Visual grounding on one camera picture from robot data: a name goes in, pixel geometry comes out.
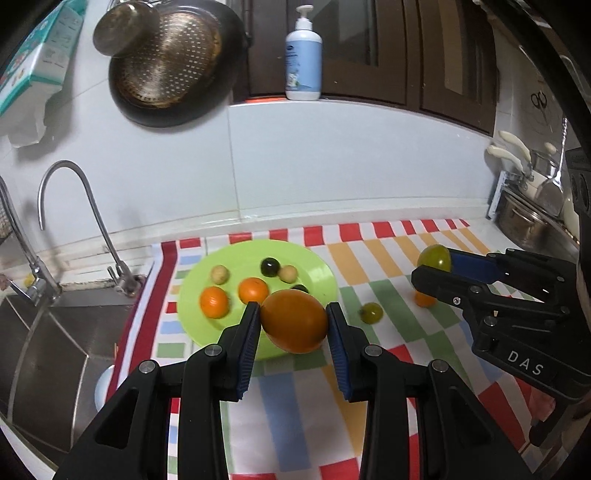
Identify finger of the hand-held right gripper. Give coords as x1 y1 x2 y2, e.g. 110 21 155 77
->
411 265 509 325
449 248 578 301

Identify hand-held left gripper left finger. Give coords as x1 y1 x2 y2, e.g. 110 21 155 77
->
55 301 262 480

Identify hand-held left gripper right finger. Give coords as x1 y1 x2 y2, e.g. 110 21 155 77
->
325 301 536 480

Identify green plate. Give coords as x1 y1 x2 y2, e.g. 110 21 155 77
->
178 240 340 361

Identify stainless steel pot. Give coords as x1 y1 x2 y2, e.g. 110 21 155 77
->
496 189 565 251

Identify metal dish rack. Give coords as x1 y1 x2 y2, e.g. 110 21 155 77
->
488 170 583 252

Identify striped colourful tablecloth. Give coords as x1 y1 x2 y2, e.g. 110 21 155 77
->
113 219 555 480

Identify metal spatula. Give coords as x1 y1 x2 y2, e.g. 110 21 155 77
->
538 117 572 219

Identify lidded steel pot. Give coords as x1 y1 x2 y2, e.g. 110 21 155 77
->
530 142 563 182

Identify white bowl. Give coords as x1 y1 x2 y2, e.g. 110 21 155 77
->
95 364 117 412

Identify black scissors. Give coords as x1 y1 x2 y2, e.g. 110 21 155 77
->
530 91 550 126

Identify thin chrome water faucet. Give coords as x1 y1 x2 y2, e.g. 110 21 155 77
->
38 160 142 296

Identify stainless steel sink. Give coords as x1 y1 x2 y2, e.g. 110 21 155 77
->
0 276 154 446

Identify large chrome kitchen faucet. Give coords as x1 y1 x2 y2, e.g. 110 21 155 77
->
0 178 62 306

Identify white blue soap dispenser bottle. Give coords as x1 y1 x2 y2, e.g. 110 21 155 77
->
285 4 323 101

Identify dark perforated frying pan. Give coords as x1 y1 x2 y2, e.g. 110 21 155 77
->
108 0 245 128

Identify white paper towel sheet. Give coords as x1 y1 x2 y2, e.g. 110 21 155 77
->
7 88 52 148

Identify small brass pot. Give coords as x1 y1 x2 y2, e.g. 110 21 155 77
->
93 1 161 56

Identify green paper towel package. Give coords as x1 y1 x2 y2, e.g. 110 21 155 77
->
0 0 87 117

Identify white handled knife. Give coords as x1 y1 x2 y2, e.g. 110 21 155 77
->
499 130 533 161
487 145 528 172

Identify dark wooden window frame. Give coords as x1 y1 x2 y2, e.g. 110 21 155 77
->
231 0 503 138

